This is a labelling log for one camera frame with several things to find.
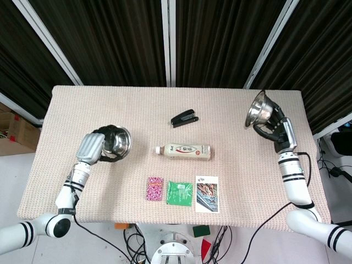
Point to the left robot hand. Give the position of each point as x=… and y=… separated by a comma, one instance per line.
x=89, y=148

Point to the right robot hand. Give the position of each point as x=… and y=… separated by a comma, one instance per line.
x=288, y=134

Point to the stainless steel bowl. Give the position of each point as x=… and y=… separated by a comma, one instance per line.
x=258, y=108
x=121, y=140

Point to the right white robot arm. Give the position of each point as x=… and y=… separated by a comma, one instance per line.
x=292, y=178

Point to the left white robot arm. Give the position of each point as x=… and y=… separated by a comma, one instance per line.
x=64, y=195

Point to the black office chair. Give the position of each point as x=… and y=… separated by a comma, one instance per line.
x=342, y=144

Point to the black stand base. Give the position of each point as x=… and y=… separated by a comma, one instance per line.
x=336, y=171

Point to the beige waffle tablecloth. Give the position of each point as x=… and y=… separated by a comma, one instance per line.
x=137, y=110

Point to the brown cardboard box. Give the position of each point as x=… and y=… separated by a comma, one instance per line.
x=19, y=132

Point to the pink white card deck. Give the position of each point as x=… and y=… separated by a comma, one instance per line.
x=154, y=189

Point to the orange small block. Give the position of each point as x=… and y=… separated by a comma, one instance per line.
x=121, y=226

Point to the dark pleated curtain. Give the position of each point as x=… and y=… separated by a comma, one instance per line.
x=22, y=55
x=324, y=55
x=110, y=41
x=220, y=41

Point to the milk tea plastic bottle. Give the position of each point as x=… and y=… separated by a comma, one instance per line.
x=187, y=151

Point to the black stapler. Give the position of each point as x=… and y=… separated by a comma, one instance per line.
x=184, y=118

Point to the green foil sachet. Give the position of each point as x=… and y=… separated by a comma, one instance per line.
x=178, y=193

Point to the dragon photo postcard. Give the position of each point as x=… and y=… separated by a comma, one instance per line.
x=207, y=195

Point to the dark green block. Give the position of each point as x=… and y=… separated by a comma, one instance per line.
x=201, y=231

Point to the white robot torso base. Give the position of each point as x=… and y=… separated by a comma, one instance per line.
x=176, y=250

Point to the red flat piece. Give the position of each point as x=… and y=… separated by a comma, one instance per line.
x=205, y=247

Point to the white metal frame post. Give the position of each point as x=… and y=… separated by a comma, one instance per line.
x=332, y=127
x=165, y=41
x=272, y=46
x=19, y=110
x=52, y=44

